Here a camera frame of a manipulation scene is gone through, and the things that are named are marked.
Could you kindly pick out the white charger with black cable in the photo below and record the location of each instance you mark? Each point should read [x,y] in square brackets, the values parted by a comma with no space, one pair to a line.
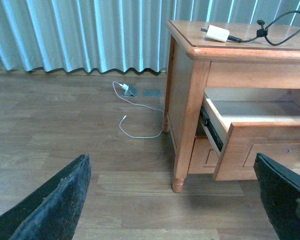
[223,35]

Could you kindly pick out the white wall plug adapter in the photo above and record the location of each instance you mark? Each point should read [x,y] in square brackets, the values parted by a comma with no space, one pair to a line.
[124,87]

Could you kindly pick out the pale blue-grey curtain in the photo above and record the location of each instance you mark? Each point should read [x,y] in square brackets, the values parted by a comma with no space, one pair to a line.
[110,34]

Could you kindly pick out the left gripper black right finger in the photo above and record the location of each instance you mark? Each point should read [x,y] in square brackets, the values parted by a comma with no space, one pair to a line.
[280,195]

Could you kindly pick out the closed grey floor socket cover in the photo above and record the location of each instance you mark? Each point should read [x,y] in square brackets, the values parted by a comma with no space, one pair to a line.
[152,93]

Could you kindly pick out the open grey floor socket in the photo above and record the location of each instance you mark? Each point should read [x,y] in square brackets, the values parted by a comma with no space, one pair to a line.
[131,92]

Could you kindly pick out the wooden drawer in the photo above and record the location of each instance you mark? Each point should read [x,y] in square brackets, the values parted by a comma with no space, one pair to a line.
[240,129]
[203,157]

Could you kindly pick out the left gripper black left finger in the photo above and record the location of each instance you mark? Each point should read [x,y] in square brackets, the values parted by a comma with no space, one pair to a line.
[53,210]

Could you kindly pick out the wooden nightstand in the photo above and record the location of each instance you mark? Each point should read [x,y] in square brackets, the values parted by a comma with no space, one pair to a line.
[226,70]

